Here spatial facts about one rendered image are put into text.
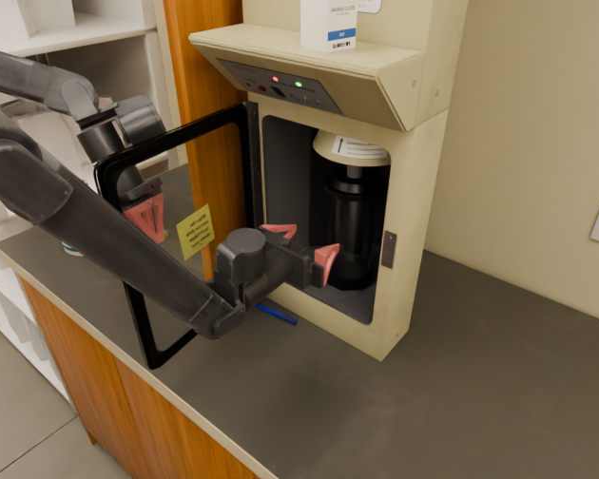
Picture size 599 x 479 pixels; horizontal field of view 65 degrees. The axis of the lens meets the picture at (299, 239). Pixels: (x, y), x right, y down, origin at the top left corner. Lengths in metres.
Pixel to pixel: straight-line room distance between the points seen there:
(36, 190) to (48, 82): 0.40
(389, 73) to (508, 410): 0.62
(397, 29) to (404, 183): 0.21
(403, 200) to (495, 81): 0.44
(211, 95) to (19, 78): 0.29
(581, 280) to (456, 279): 0.26
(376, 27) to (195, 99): 0.33
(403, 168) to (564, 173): 0.47
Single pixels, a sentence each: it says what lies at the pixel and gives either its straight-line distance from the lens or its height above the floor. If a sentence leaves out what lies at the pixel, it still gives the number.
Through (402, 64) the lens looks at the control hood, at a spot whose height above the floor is 1.51.
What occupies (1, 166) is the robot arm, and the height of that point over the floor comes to 1.50.
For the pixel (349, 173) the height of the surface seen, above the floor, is 1.26.
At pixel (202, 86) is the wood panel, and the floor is 1.41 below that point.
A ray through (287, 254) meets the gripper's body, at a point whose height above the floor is 1.20.
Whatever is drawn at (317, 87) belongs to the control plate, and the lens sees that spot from 0.65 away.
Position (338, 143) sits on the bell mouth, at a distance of 0.78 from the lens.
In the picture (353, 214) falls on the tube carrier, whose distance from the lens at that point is 0.87.
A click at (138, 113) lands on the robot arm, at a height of 1.40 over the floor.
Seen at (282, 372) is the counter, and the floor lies 0.94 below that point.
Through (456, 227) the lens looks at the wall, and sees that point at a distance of 1.23.
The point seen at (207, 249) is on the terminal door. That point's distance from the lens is 0.85.
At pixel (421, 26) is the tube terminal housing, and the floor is 1.54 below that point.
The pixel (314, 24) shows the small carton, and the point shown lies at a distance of 0.63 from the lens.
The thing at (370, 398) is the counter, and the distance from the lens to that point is 0.89.
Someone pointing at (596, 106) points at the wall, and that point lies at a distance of 1.05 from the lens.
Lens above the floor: 1.64
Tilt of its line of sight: 34 degrees down
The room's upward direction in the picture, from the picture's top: straight up
